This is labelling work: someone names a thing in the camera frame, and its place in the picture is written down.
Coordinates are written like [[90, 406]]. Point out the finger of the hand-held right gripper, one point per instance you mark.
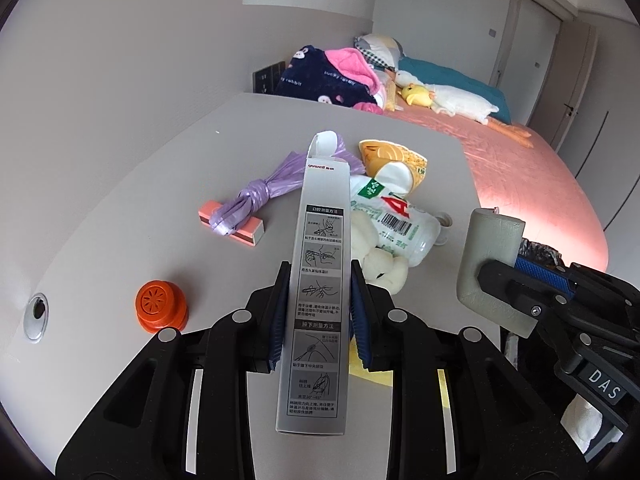
[[515, 285], [542, 272]]

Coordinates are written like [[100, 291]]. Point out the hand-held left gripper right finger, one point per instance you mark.
[[359, 320]]

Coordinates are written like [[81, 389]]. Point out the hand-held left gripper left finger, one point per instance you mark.
[[280, 320]]

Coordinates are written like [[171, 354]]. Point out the long grey printed carton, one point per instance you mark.
[[315, 285]]

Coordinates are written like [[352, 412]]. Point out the grey foam corner guard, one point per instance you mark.
[[492, 240]]

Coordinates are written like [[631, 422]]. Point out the small white plush toy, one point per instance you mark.
[[380, 265]]

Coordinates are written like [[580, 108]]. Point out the yellow packet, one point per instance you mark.
[[376, 378]]

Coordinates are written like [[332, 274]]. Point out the white plastic milk bottle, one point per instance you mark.
[[400, 220]]

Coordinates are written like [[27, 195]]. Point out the orange round cap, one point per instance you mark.
[[160, 305]]

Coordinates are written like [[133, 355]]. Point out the knotted purple plastic bag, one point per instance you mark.
[[250, 195]]

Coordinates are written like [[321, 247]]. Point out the small pink box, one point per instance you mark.
[[207, 211]]

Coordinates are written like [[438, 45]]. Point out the crushed yellow paper cup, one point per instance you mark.
[[385, 155]]

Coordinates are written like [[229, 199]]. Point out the white cloth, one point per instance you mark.
[[585, 420]]

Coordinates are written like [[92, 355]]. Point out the bed with pink sheet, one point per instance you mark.
[[525, 185]]

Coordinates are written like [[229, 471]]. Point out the white goose plush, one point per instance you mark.
[[460, 102]]

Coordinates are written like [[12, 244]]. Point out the white room door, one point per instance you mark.
[[580, 85]]

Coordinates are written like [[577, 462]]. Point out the yellow duck plush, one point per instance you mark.
[[415, 95]]

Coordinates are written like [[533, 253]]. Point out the teal pillow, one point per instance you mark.
[[450, 75]]

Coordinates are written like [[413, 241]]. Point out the yellow patterned long pillow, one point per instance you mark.
[[391, 92]]

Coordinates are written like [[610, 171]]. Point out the white closet door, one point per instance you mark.
[[530, 35]]

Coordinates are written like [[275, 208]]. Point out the navy cartoon blanket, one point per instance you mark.
[[310, 75]]

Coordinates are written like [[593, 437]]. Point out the pink fleece hood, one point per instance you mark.
[[350, 62]]

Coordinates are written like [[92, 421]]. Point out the checked patchwork pillow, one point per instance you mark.
[[380, 47]]

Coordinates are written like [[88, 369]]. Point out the black wall socket panel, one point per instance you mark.
[[265, 80]]

